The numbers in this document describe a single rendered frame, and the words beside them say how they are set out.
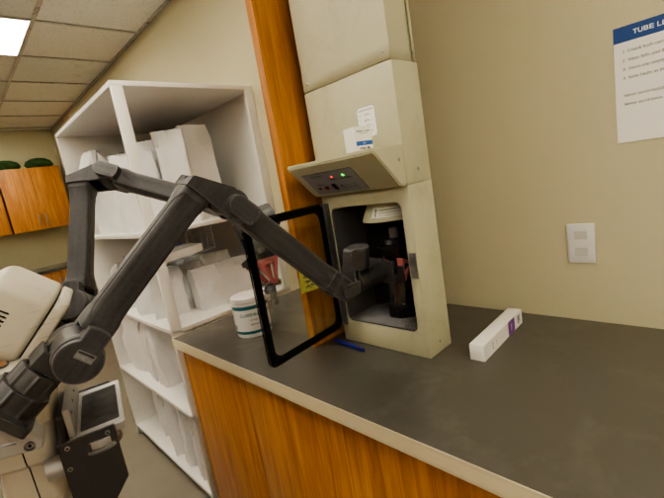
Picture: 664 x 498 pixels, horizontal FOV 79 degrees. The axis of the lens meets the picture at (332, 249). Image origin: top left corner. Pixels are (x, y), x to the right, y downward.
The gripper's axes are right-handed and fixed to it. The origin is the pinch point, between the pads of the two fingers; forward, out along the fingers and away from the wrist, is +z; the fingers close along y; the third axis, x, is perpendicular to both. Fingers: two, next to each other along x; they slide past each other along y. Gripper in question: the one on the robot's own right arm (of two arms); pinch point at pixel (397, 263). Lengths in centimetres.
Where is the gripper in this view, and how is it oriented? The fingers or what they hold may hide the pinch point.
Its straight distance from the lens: 123.0
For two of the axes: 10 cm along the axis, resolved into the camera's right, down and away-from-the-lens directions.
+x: 1.8, 9.7, 1.8
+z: 7.0, -2.5, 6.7
